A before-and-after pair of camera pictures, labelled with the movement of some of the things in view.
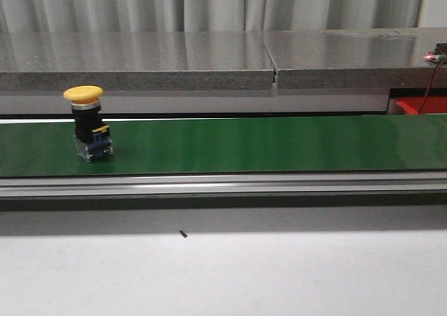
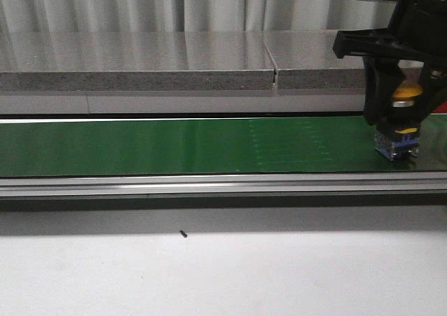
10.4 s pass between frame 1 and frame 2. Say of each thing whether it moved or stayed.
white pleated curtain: stayed
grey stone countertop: stayed
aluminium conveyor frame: stayed
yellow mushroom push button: moved
